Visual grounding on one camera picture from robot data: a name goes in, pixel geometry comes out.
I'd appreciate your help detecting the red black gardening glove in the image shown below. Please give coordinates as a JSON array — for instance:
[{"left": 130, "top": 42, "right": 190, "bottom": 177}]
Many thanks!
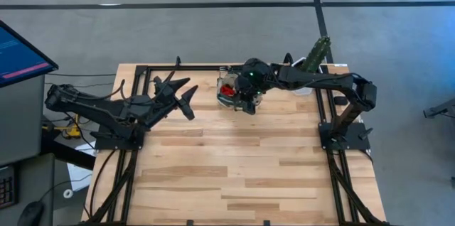
[{"left": 220, "top": 84, "right": 236, "bottom": 98}]

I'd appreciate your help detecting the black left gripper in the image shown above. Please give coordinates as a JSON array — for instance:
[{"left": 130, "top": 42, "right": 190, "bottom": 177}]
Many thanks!
[{"left": 144, "top": 75, "right": 199, "bottom": 127}]

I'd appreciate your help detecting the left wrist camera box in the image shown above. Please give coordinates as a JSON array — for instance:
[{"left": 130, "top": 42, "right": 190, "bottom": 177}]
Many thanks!
[{"left": 128, "top": 95, "right": 154, "bottom": 112}]

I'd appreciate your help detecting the white paper sheet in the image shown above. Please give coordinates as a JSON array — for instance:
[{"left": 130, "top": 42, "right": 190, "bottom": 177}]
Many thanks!
[{"left": 65, "top": 140, "right": 96, "bottom": 193}]

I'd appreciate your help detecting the black keyboard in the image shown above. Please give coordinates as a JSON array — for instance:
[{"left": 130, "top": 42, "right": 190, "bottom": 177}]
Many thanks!
[{"left": 0, "top": 164, "right": 19, "bottom": 210}]

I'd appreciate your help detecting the beige green canvas garden bag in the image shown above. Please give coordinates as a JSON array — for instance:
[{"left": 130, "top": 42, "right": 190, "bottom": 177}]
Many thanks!
[{"left": 215, "top": 69, "right": 264, "bottom": 112}]

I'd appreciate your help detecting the yellow clamp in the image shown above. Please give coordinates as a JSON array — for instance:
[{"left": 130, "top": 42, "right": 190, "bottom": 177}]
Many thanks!
[{"left": 62, "top": 111, "right": 83, "bottom": 139}]

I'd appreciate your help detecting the green cactus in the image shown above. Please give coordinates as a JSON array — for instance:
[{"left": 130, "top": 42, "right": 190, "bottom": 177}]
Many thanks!
[{"left": 301, "top": 35, "right": 332, "bottom": 74}]

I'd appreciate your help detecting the dark chair base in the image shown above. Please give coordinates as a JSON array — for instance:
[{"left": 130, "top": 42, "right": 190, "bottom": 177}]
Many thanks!
[{"left": 422, "top": 97, "right": 455, "bottom": 120}]

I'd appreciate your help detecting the white plant pot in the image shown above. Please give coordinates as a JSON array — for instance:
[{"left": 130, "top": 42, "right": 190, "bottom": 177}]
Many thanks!
[{"left": 291, "top": 56, "right": 325, "bottom": 97}]

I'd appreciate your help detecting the black computer mouse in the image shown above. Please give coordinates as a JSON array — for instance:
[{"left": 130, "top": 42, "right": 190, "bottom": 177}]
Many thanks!
[{"left": 16, "top": 200, "right": 45, "bottom": 226}]

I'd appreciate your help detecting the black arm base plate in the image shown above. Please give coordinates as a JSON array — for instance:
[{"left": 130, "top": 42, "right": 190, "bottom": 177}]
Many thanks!
[
  {"left": 94, "top": 122, "right": 146, "bottom": 151},
  {"left": 319, "top": 122, "right": 371, "bottom": 151}
]

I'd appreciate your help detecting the computer monitor blue screen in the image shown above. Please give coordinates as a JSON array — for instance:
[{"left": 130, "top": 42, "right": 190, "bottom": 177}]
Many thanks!
[{"left": 0, "top": 19, "right": 60, "bottom": 89}]

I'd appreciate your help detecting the black table frame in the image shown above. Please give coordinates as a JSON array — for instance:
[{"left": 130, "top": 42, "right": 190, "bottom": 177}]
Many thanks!
[{"left": 80, "top": 55, "right": 390, "bottom": 226}]

